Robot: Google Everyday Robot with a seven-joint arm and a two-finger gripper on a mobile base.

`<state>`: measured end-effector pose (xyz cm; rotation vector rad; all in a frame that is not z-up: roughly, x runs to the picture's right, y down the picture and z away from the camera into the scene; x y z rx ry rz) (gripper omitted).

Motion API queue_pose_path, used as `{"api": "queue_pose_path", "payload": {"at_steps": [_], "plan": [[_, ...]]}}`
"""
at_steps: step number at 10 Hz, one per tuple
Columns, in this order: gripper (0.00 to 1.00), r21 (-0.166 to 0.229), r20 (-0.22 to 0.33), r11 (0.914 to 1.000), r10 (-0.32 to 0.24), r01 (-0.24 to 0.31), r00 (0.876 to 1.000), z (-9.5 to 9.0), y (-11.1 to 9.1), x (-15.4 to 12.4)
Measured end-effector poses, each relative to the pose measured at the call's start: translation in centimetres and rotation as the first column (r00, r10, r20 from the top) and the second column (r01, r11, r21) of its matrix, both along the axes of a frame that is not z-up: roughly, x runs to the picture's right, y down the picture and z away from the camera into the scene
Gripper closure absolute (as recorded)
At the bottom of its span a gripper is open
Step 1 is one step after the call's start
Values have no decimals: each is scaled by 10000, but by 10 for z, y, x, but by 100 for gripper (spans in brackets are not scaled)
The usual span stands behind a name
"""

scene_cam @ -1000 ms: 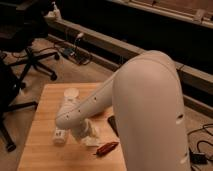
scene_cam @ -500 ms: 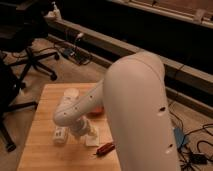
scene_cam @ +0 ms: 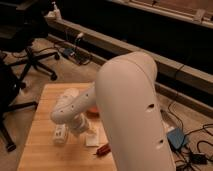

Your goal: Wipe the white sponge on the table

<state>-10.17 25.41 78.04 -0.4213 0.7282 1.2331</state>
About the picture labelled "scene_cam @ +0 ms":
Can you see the white plastic bottle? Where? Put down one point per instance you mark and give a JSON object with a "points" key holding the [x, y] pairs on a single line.
{"points": [[60, 134]]}

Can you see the red bowl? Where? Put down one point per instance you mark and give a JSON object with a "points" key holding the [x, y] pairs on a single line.
{"points": [[92, 112]]}

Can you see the black office chair left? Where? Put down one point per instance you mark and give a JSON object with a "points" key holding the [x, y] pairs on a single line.
{"points": [[9, 89]]}

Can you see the white spray bottle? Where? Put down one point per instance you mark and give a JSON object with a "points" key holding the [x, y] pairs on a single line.
{"points": [[56, 11]]}

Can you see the blue power box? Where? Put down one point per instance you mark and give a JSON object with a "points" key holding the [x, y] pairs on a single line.
{"points": [[177, 139]]}

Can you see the white sponge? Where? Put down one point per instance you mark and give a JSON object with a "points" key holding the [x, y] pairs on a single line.
{"points": [[92, 139]]}

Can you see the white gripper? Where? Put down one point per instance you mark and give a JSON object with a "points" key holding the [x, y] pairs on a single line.
{"points": [[91, 131]]}

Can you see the black office chair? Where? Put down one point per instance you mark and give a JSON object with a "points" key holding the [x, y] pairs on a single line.
{"points": [[9, 89], [21, 22]]}

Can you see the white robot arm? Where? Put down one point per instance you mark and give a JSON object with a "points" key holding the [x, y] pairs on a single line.
{"points": [[124, 93]]}

